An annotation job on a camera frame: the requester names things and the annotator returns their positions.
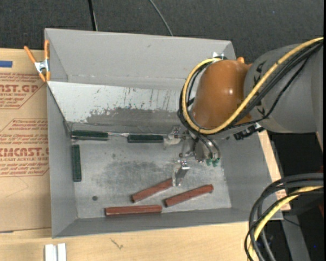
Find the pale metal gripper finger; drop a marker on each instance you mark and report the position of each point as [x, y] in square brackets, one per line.
[175, 137]
[180, 174]

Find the red-brown flat block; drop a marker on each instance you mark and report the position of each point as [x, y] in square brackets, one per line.
[133, 210]
[150, 191]
[188, 195]

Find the dark green flat block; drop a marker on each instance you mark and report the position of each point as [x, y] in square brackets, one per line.
[89, 135]
[76, 163]
[145, 138]

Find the grey metal bin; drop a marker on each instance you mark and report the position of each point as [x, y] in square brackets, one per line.
[141, 167]

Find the brown cardboard board red print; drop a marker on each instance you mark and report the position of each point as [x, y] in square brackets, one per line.
[19, 145]

